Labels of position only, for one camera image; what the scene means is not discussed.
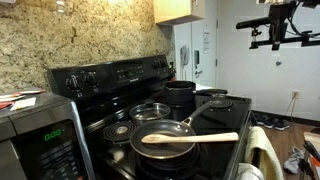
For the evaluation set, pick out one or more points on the black electric stove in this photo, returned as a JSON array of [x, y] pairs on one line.
[[220, 140]]

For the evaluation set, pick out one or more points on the wooden spatula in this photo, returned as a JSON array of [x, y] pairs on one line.
[[200, 137]]

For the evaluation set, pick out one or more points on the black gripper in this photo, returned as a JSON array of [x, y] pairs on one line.
[[278, 23]]

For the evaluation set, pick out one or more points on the pale yellow towel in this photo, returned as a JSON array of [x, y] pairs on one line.
[[263, 146]]

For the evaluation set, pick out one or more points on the white paper strip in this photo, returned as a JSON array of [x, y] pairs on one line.
[[11, 97]]

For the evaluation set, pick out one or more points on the black frying pan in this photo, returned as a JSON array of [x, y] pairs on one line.
[[166, 150]]

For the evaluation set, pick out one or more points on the stainless steel microwave oven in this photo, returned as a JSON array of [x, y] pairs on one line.
[[40, 113]]

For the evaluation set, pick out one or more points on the grey wall phone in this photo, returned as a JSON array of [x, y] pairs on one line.
[[185, 55]]

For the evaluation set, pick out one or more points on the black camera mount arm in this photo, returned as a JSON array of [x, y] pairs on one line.
[[263, 42]]

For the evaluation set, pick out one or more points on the glass lid with steel rim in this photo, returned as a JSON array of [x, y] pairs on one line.
[[150, 113]]

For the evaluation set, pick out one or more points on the dark shoe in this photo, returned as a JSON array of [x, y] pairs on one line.
[[269, 123], [260, 119], [281, 125]]

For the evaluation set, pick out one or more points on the light wooden table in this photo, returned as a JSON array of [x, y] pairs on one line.
[[311, 136]]

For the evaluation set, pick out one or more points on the black tool with red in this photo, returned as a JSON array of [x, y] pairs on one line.
[[311, 150]]

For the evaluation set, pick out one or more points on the white door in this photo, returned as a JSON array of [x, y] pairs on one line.
[[208, 66]]

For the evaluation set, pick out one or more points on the white towel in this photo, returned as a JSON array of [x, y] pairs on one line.
[[248, 171]]

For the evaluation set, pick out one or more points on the light wooden wall cabinet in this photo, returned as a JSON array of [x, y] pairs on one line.
[[173, 10]]

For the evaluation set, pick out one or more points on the red flat item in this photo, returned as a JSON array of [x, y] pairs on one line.
[[5, 105]]

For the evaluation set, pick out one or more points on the small wall hook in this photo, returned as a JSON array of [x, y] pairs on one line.
[[278, 63]]

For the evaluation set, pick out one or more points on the white door notice paper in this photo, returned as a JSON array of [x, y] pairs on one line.
[[206, 41]]

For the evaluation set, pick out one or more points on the black stereo camera bar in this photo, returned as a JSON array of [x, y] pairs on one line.
[[253, 22]]

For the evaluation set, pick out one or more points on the black coil burner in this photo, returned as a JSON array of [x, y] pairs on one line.
[[218, 104], [120, 130]]

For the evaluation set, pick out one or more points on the black stove knob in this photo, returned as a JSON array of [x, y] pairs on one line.
[[72, 82], [163, 63], [156, 64], [90, 78]]

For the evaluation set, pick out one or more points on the white sneaker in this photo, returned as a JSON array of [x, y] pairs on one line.
[[293, 161]]

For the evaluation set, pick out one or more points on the black door lock box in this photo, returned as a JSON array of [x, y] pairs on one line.
[[196, 58]]

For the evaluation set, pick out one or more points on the white paper card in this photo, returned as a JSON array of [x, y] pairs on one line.
[[22, 103]]

